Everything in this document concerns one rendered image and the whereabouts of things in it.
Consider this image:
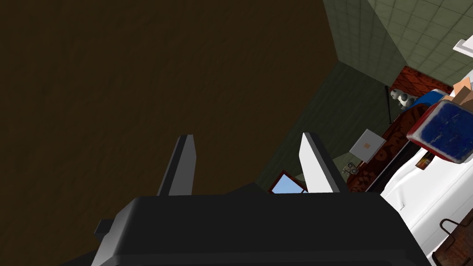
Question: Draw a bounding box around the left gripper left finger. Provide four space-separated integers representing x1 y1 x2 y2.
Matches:
157 134 197 197

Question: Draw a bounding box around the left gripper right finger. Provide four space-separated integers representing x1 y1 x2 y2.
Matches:
298 132 349 194

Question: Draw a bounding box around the red framed window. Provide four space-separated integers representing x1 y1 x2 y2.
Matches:
267 170 309 194

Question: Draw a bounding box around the bed with white sheet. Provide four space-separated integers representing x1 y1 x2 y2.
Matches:
346 66 473 266

